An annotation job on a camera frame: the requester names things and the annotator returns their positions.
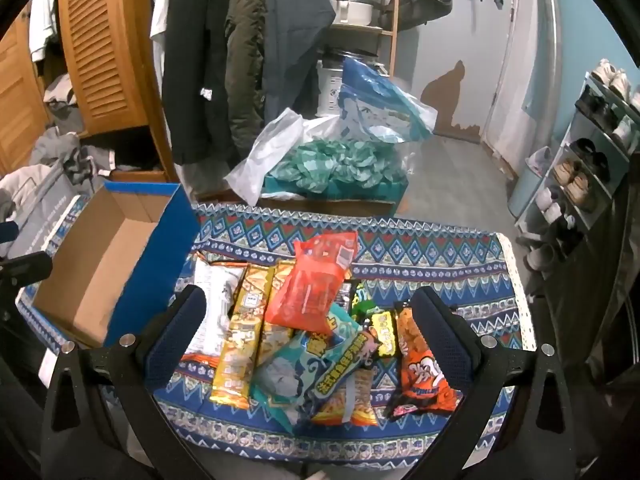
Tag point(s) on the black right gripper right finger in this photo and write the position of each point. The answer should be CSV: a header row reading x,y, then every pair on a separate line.
x,y
536,438

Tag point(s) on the olive hanging coat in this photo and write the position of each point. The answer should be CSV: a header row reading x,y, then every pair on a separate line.
x,y
245,26

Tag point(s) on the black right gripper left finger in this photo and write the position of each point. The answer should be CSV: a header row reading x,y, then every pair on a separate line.
x,y
79,440

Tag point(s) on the blue white plastic bag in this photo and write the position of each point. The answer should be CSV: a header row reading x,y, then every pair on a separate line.
x,y
373,108

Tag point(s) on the shoe rack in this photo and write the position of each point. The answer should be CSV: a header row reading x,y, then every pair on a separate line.
x,y
576,177

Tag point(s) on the black hanging jacket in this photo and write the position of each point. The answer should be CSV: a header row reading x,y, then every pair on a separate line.
x,y
194,98

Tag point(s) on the teal snack bag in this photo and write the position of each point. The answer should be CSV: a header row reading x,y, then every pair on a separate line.
x,y
298,379

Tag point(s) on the blue cardboard box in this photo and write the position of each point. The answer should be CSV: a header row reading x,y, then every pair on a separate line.
x,y
118,263

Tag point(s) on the grey blue hanging coat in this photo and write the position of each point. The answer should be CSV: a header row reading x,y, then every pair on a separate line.
x,y
295,31

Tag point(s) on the teal box with green filling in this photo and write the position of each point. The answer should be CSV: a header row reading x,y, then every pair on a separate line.
x,y
335,170

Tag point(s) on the white bucket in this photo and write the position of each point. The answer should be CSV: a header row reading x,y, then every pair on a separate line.
x,y
330,74

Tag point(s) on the yellow long snack pack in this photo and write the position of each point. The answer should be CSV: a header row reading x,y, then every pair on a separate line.
x,y
231,383

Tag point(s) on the red plastic snack bag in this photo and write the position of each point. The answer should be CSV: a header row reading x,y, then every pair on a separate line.
x,y
321,264

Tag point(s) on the wooden louvered wardrobe door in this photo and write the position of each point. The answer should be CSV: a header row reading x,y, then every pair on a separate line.
x,y
108,54

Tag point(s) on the white snack bag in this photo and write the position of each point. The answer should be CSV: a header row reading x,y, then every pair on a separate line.
x,y
220,282

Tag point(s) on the green yellow snack bag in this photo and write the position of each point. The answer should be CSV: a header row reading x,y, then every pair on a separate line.
x,y
376,320

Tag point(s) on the grey storage bag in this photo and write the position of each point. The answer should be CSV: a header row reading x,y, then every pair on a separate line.
x,y
35,198

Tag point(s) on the orange chips bag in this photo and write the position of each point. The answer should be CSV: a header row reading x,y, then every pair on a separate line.
x,y
423,387

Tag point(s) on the wooden shelf unit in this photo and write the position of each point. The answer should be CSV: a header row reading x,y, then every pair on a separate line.
x,y
370,10

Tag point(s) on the orange striped snack bag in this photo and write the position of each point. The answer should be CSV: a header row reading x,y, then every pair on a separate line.
x,y
349,404

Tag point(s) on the blue patterned tablecloth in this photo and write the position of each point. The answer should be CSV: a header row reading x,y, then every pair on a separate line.
x,y
473,271

